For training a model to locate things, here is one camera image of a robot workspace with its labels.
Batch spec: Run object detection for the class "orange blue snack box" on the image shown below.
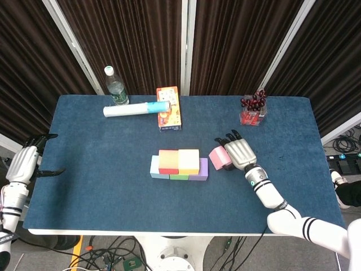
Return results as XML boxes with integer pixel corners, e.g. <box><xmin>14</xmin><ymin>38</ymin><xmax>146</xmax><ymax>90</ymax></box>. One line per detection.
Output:
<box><xmin>156</xmin><ymin>86</ymin><xmax>183</xmax><ymax>133</ymax></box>

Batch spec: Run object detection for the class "white table frame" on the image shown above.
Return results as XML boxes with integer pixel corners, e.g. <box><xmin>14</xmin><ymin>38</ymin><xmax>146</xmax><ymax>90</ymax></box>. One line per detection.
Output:
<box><xmin>28</xmin><ymin>228</ymin><xmax>276</xmax><ymax>237</ymax></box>

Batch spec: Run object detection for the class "bunch of red grapes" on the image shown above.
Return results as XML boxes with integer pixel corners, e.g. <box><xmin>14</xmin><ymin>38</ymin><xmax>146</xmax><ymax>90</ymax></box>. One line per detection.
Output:
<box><xmin>240</xmin><ymin>89</ymin><xmax>268</xmax><ymax>111</ymax></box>

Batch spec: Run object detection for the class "brown pleated curtain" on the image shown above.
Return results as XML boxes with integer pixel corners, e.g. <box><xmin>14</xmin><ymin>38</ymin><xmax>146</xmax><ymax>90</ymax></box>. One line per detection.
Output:
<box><xmin>0</xmin><ymin>0</ymin><xmax>361</xmax><ymax>147</ymax></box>

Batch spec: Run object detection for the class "clear bottle green label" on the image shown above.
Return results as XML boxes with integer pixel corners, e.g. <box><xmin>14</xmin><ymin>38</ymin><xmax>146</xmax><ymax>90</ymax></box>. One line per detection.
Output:
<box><xmin>103</xmin><ymin>65</ymin><xmax>130</xmax><ymax>106</ymax></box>

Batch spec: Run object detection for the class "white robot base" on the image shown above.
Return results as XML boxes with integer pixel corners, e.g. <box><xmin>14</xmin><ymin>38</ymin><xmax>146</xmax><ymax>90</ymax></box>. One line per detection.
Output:
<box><xmin>135</xmin><ymin>235</ymin><xmax>215</xmax><ymax>271</ymax></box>

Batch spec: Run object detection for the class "red packet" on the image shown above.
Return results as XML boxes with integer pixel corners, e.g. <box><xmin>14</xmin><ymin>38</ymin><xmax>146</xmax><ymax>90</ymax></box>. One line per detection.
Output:
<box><xmin>241</xmin><ymin>111</ymin><xmax>266</xmax><ymax>125</ymax></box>

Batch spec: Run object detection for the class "green circuit board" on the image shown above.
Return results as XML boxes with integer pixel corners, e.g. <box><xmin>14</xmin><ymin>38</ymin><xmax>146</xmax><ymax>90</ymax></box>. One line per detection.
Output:
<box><xmin>122</xmin><ymin>256</ymin><xmax>142</xmax><ymax>271</ymax></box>

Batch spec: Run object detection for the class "white partition frame post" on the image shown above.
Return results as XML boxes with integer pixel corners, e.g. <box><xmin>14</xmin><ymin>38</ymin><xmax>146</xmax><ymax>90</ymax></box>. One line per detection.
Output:
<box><xmin>42</xmin><ymin>0</ymin><xmax>104</xmax><ymax>96</ymax></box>
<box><xmin>181</xmin><ymin>0</ymin><xmax>198</xmax><ymax>97</ymax></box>
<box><xmin>0</xmin><ymin>132</ymin><xmax>23</xmax><ymax>155</ymax></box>
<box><xmin>320</xmin><ymin>111</ymin><xmax>361</xmax><ymax>145</ymax></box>
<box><xmin>259</xmin><ymin>0</ymin><xmax>314</xmax><ymax>93</ymax></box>

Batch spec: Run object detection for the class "pink foam cube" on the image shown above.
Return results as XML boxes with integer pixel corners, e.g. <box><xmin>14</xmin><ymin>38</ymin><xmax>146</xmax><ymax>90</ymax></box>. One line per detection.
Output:
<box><xmin>208</xmin><ymin>145</ymin><xmax>232</xmax><ymax>171</ymax></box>

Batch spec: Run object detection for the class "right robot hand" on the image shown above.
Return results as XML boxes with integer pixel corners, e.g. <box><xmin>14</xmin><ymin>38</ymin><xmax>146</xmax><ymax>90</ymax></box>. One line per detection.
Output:
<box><xmin>214</xmin><ymin>129</ymin><xmax>258</xmax><ymax>172</ymax></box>

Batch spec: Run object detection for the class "blue table cloth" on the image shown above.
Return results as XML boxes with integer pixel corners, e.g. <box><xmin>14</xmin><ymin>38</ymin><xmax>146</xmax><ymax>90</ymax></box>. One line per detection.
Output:
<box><xmin>22</xmin><ymin>94</ymin><xmax>346</xmax><ymax>235</ymax></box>

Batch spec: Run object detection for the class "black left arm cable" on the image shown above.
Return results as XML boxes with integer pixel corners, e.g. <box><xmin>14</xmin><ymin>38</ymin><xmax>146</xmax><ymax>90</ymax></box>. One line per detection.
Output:
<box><xmin>11</xmin><ymin>231</ymin><xmax>71</xmax><ymax>255</ymax></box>

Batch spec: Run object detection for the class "yellow foam cube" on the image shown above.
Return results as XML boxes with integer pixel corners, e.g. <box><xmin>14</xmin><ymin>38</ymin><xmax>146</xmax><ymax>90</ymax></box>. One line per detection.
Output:
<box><xmin>178</xmin><ymin>148</ymin><xmax>200</xmax><ymax>176</ymax></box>

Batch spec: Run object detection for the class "clear plastic box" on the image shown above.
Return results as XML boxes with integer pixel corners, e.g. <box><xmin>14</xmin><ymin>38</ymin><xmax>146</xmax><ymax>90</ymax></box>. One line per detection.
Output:
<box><xmin>239</xmin><ymin>94</ymin><xmax>268</xmax><ymax>126</ymax></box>

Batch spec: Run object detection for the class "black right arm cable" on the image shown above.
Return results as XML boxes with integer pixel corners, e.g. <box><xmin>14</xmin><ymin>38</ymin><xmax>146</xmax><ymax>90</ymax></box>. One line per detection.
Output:
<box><xmin>245</xmin><ymin>207</ymin><xmax>285</xmax><ymax>260</ymax></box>

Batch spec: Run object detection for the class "white roll blue band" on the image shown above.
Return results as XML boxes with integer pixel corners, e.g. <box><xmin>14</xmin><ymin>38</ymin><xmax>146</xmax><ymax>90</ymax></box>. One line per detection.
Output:
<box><xmin>102</xmin><ymin>100</ymin><xmax>172</xmax><ymax>117</ymax></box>

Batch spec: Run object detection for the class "red foam cube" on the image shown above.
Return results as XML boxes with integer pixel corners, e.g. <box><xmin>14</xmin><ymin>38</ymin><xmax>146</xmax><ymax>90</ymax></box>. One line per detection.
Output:
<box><xmin>158</xmin><ymin>150</ymin><xmax>180</xmax><ymax>176</ymax></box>

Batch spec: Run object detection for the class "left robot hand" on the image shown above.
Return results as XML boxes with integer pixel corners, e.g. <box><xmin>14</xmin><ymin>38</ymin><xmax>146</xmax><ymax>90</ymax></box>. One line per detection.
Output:
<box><xmin>5</xmin><ymin>133</ymin><xmax>67</xmax><ymax>184</ymax></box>

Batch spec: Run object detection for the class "yellow floor tape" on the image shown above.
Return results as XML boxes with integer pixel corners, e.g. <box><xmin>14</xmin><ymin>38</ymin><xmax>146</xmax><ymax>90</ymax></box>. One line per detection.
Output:
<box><xmin>69</xmin><ymin>235</ymin><xmax>84</xmax><ymax>271</ymax></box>

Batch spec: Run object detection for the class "purple foam cube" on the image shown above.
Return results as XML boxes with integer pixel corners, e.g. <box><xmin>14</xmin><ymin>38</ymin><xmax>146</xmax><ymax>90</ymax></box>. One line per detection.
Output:
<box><xmin>188</xmin><ymin>158</ymin><xmax>209</xmax><ymax>182</ymax></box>

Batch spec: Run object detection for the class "light blue foam cube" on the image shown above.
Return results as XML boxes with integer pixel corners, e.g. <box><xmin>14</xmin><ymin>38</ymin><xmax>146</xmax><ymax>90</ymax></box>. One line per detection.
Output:
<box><xmin>149</xmin><ymin>155</ymin><xmax>170</xmax><ymax>180</ymax></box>

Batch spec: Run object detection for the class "white sneaker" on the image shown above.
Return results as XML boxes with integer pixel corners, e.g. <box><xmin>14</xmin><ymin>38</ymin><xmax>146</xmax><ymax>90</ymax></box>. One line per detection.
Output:
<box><xmin>329</xmin><ymin>168</ymin><xmax>352</xmax><ymax>209</ymax></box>

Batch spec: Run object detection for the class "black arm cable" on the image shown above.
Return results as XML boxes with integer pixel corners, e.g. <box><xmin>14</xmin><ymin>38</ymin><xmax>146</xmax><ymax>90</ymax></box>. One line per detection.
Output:
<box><xmin>11</xmin><ymin>231</ymin><xmax>71</xmax><ymax>255</ymax></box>
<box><xmin>245</xmin><ymin>207</ymin><xmax>285</xmax><ymax>260</ymax></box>

